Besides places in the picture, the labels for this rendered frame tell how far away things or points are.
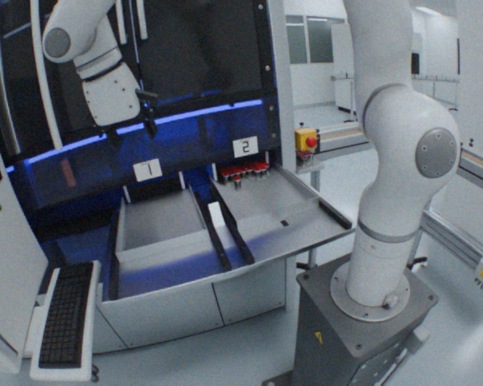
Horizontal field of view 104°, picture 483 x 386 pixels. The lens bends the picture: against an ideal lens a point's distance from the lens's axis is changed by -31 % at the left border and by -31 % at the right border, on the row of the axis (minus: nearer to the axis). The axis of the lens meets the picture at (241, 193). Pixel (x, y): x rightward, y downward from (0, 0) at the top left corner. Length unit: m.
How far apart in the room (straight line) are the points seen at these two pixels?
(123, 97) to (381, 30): 0.41
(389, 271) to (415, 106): 0.30
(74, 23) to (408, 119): 0.43
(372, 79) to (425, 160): 0.17
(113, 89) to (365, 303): 0.62
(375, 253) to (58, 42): 0.59
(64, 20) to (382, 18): 0.41
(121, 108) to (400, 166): 0.44
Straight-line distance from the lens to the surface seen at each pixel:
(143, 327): 1.42
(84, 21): 0.40
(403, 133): 0.33
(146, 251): 0.75
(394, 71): 0.45
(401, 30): 0.39
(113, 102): 0.51
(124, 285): 0.70
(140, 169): 0.91
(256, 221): 0.76
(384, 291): 0.56
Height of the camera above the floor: 1.33
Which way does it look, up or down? 29 degrees down
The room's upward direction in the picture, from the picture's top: 7 degrees counter-clockwise
